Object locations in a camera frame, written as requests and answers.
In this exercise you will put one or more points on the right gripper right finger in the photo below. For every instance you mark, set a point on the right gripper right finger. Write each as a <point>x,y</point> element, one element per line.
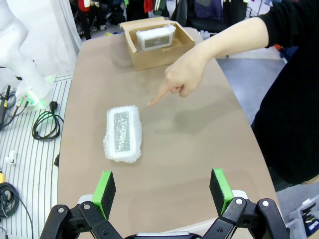
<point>220,191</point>

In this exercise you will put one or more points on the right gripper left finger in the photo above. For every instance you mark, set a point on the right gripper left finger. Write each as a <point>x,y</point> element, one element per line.
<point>99,196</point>

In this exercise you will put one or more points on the bubble-wrapped white clock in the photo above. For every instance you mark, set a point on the bubble-wrapped white clock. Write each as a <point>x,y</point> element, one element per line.
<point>122,134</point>
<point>155,38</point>

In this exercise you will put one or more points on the person's right forearm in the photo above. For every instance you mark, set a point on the person's right forearm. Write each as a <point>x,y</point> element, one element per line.
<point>236,39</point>

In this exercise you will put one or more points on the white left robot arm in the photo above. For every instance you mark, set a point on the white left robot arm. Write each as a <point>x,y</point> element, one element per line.
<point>27,74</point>

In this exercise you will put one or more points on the person's right hand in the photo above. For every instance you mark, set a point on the person's right hand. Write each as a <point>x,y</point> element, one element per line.
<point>187,72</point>

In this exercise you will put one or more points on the clear storage bin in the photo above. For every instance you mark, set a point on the clear storage bin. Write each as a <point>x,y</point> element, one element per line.
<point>299,219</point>

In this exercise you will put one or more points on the small white plug adapter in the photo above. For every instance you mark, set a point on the small white plug adapter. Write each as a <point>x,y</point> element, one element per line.
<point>11,156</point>

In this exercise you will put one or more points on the person in black sweater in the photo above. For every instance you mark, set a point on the person in black sweater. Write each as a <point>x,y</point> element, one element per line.
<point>289,99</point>

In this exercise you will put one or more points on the open cardboard box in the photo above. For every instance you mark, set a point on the open cardboard box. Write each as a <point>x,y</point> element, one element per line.
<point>159,59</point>

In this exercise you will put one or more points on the white curtain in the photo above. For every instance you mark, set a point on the white curtain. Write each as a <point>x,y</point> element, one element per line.
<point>64,37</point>

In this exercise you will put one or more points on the black office chair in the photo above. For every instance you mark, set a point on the black office chair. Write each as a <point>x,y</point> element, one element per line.
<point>207,23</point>

